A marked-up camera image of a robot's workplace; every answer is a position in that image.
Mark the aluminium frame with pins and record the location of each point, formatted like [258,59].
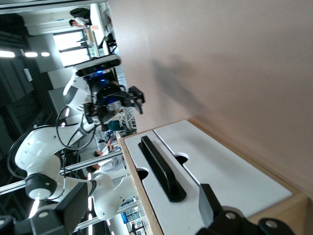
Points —
[80,165]

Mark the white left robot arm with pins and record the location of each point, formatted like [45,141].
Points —
[36,151]

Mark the person with white shirt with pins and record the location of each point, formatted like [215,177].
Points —
[110,165]
[79,22]

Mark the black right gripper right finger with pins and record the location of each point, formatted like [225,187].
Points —
[207,208]

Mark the wooden box with white lid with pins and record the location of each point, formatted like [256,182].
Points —
[288,213]

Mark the white ceiling light strip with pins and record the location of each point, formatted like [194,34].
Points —
[31,54]
[6,54]
[45,54]

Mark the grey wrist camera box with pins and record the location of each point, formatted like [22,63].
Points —
[97,65]

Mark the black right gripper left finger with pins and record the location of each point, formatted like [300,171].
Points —
[73,208]

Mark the white wall sign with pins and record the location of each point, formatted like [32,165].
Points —
[28,75]

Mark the dark-haired person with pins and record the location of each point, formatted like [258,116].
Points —
[98,153]

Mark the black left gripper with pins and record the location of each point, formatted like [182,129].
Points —
[107,98]

